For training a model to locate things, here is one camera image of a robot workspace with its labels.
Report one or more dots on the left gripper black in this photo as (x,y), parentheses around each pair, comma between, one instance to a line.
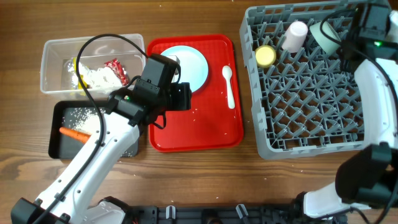
(183,96)

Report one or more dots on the light blue plate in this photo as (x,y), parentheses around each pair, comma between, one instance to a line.
(194,67)

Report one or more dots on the white plastic spoon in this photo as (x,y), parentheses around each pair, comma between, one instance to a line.
(227,74)

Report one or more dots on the red foil wrapper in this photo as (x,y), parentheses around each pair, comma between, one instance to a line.
(119,71)

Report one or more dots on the white napkin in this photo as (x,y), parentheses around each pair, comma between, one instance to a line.
(100,78)

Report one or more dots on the white rice pile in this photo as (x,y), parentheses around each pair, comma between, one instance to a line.
(84,120)

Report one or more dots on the yellow plastic cup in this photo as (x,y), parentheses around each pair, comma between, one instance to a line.
(265,56)

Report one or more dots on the orange carrot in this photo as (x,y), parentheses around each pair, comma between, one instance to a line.
(76,135)

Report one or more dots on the pink plastic cup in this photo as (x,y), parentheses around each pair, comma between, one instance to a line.
(295,37)

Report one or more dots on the green bowl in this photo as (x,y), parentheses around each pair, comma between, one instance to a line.
(327,45)

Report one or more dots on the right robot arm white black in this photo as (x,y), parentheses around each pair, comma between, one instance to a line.
(368,179)

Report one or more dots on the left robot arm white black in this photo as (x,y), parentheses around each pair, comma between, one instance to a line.
(127,113)

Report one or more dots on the black waste tray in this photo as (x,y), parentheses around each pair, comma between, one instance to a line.
(62,146)

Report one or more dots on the grey dishwasher rack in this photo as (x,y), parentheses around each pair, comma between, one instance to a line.
(304,104)

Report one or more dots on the red plastic tray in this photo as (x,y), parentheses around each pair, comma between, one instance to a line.
(209,123)

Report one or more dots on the clear plastic bin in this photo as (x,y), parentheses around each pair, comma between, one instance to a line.
(58,55)

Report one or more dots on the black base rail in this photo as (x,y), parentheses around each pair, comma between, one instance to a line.
(226,215)

